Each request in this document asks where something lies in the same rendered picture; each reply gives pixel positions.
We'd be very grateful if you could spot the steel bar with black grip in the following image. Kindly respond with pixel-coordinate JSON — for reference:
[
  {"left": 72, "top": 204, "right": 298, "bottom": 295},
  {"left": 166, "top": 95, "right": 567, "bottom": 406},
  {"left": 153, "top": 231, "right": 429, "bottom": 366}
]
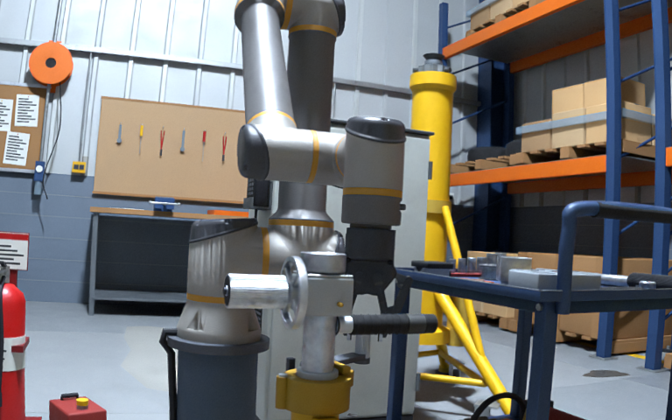
[{"left": 600, "top": 271, "right": 672, "bottom": 291}]

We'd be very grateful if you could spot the cardboard box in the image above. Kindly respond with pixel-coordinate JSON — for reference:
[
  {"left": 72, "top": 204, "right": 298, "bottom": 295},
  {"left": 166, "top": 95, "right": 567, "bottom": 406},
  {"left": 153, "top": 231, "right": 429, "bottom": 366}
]
[
  {"left": 551, "top": 82, "right": 586, "bottom": 118},
  {"left": 520, "top": 118, "right": 554, "bottom": 155},
  {"left": 583, "top": 78, "right": 648, "bottom": 113},
  {"left": 556, "top": 259, "right": 672, "bottom": 355}
]

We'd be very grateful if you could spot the grey flip lock lever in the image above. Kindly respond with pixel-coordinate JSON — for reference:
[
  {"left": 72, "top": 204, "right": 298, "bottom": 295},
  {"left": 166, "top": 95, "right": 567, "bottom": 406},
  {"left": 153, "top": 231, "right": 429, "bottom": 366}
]
[{"left": 333, "top": 348, "right": 373, "bottom": 367}]

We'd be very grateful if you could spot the yellow tail stand body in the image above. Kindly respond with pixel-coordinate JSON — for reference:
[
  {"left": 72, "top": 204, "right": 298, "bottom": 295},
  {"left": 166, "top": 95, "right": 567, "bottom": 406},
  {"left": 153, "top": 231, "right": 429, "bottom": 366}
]
[{"left": 274, "top": 360, "right": 356, "bottom": 420}]

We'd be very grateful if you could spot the blue wall device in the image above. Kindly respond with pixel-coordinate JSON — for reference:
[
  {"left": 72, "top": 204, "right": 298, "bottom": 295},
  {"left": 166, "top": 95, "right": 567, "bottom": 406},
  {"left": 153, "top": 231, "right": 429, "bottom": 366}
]
[{"left": 31, "top": 159, "right": 47, "bottom": 198}]

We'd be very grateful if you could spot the tall yellow tripod jack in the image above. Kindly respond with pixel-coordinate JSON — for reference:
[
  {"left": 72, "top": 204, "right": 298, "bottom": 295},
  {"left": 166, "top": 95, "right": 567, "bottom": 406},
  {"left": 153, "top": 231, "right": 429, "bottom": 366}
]
[{"left": 408, "top": 52, "right": 514, "bottom": 417}]

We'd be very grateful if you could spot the blue and orange pallet rack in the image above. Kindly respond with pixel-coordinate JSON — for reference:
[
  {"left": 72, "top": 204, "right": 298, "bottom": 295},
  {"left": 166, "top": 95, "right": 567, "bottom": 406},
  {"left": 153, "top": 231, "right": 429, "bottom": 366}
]
[{"left": 437, "top": 0, "right": 672, "bottom": 373}]

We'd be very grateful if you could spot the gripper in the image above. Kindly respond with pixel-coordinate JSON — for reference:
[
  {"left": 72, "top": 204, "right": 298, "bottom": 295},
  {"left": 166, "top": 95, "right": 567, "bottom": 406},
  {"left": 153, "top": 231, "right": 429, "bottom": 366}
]
[{"left": 344, "top": 226, "right": 400, "bottom": 315}]

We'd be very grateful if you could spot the grey inner tube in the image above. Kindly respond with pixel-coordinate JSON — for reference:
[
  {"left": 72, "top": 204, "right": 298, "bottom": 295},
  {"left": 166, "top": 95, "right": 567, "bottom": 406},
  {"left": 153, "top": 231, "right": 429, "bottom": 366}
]
[{"left": 298, "top": 318, "right": 339, "bottom": 382}]

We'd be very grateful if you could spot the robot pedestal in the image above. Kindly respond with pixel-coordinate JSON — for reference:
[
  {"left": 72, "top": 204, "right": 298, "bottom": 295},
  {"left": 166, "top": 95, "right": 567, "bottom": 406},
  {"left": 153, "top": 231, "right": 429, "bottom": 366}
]
[{"left": 165, "top": 333, "right": 271, "bottom": 420}]

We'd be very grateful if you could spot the black grip handle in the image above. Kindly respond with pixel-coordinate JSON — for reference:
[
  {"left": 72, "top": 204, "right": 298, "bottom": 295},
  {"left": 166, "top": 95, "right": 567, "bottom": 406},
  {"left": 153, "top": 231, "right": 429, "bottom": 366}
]
[{"left": 339, "top": 312, "right": 440, "bottom": 336}]

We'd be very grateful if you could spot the orange hose reel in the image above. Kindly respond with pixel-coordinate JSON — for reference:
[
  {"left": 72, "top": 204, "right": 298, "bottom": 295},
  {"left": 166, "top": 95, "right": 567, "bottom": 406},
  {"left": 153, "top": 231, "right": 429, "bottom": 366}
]
[{"left": 27, "top": 39, "right": 75, "bottom": 87}]

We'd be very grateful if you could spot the red and white sign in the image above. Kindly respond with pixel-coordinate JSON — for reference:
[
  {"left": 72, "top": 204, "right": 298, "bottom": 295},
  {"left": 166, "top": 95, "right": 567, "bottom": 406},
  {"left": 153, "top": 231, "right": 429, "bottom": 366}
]
[{"left": 0, "top": 230, "right": 31, "bottom": 272}]

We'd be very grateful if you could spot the grey jack screw head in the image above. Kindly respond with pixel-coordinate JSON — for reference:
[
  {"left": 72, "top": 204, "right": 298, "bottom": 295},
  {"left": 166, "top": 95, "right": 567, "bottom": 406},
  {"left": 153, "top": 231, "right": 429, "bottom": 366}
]
[{"left": 297, "top": 250, "right": 356, "bottom": 329}]

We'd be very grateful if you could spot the tan tool pegboard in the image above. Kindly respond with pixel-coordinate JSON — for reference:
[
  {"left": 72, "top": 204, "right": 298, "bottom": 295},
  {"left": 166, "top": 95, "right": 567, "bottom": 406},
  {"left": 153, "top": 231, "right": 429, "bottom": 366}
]
[{"left": 92, "top": 95, "right": 250, "bottom": 206}]

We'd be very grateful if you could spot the red fire extinguisher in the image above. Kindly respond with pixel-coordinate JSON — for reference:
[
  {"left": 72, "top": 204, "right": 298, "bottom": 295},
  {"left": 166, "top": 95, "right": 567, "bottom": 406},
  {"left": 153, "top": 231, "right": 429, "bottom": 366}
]
[{"left": 0, "top": 262, "right": 43, "bottom": 420}]

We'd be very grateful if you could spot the wide light grey block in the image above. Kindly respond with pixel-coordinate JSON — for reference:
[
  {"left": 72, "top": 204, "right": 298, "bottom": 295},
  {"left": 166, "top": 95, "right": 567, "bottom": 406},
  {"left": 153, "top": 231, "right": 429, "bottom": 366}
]
[{"left": 507, "top": 268, "right": 604, "bottom": 291}]

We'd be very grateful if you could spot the blue tool cart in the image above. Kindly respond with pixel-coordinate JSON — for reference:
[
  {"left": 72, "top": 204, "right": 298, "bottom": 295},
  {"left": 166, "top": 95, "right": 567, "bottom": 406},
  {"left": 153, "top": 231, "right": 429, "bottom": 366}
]
[{"left": 386, "top": 199, "right": 672, "bottom": 420}]

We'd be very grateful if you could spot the cork notice board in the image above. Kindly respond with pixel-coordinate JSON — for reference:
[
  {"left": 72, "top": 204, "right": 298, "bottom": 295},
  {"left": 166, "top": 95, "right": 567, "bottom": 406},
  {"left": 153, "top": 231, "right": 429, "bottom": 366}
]
[{"left": 0, "top": 80, "right": 49, "bottom": 172}]

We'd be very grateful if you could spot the grey workbench with wooden top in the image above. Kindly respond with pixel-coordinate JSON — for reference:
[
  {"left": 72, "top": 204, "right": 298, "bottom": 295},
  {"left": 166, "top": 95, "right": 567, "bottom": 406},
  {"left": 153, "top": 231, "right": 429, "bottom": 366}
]
[{"left": 87, "top": 205, "right": 251, "bottom": 317}]

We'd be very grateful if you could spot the black cable loop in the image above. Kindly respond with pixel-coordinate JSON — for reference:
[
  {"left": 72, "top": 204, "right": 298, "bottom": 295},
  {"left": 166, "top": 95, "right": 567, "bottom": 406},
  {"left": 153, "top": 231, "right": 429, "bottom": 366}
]
[{"left": 469, "top": 390, "right": 528, "bottom": 420}]

